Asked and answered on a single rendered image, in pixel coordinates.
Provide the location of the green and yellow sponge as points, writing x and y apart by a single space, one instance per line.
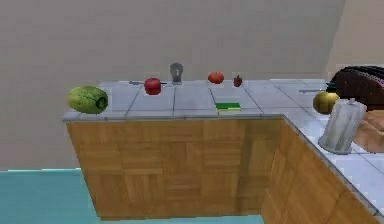
228 106

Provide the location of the red tomato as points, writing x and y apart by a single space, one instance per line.
215 77

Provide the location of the grey cup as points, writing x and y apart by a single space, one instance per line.
176 73

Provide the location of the red apple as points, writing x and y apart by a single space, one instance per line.
152 86

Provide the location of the small dark red pepper shaker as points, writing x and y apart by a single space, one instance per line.
237 81

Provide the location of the wooden counter with tiled top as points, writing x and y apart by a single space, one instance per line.
173 166

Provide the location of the green lettuce head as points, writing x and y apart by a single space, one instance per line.
87 99

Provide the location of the grey butter knife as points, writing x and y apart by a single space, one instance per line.
311 90

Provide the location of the dark red toaster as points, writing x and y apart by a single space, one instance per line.
360 86

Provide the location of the tan bread loaf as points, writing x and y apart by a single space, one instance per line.
371 131

